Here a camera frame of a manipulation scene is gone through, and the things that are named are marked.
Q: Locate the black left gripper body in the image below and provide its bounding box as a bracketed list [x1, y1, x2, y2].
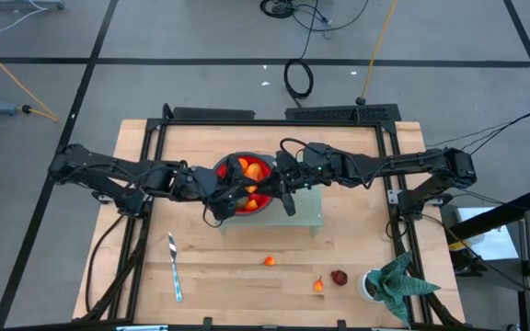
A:
[186, 167, 225, 206]

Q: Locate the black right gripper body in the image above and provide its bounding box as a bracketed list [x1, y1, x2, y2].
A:
[292, 144, 342, 188]

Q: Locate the red yellow mango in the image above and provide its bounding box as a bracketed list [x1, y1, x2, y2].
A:
[245, 163, 265, 184]

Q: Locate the green perforated metal shelf riser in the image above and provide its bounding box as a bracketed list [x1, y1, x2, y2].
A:
[215, 181, 325, 238]

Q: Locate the red collapsible colander bowl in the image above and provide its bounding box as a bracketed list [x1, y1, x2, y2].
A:
[213, 151, 278, 216]

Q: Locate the black vented computer case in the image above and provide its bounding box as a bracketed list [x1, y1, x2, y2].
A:
[284, 103, 402, 124]

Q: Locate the black flat control box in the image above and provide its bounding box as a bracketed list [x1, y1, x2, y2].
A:
[171, 106, 257, 122]

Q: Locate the silver mounting plate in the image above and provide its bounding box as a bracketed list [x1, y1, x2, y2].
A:
[386, 188, 408, 206]

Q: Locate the silver table knife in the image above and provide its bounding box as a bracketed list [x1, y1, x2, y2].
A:
[167, 232, 184, 303]

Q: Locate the red pomegranate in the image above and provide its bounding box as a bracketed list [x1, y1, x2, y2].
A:
[329, 269, 349, 287]

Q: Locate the white plant pot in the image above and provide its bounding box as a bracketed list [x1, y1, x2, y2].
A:
[356, 269, 386, 302]

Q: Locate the green leafy plant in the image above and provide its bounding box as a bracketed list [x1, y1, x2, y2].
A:
[368, 250, 444, 325]

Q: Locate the black desk bar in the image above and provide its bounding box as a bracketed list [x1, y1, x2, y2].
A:
[448, 187, 530, 243]

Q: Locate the white paper sheet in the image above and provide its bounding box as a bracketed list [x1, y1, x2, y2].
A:
[455, 206, 523, 262]

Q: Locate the black metal rig frame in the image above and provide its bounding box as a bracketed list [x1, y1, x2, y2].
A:
[82, 103, 459, 331]

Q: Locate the black coiled cable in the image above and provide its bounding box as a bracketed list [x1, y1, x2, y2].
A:
[283, 58, 315, 101]

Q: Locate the yellow hanging cable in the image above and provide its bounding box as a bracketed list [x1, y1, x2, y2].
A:
[355, 0, 399, 107]

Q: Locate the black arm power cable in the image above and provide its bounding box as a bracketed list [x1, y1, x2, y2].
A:
[85, 213, 126, 316]

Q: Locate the black cable bundle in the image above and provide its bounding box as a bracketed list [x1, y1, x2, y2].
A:
[259, 0, 371, 33]

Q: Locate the yellow floor cable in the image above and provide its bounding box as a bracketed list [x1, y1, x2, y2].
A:
[0, 35, 60, 123]

